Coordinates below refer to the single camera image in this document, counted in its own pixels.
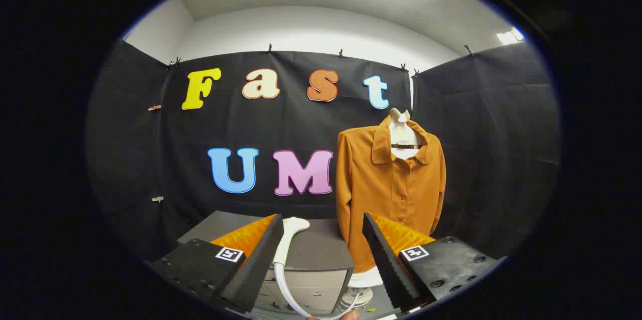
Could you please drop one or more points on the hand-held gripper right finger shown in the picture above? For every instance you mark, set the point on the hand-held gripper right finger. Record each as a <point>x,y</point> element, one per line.
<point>388,265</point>

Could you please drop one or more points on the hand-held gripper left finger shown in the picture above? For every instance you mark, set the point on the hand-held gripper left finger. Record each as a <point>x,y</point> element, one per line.
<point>256,265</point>

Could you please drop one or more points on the white garment steamer head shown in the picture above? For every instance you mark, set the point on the white garment steamer head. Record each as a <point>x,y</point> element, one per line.
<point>287,245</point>

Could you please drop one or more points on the orange button-up shirt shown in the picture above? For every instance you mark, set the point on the orange button-up shirt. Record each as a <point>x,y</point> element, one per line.
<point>381,194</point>

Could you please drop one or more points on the white garment hanger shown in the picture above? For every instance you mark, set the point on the white garment hanger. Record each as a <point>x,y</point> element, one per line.
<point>401,134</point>

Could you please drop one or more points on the grey cabinet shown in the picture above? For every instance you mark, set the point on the grey cabinet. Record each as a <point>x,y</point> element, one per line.
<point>316,250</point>

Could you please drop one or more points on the row of black clips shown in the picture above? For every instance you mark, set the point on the row of black clips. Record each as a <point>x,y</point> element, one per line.
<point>270,49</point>

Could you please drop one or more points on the small ceiling light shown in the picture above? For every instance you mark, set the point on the small ceiling light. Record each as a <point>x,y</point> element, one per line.
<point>507,37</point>

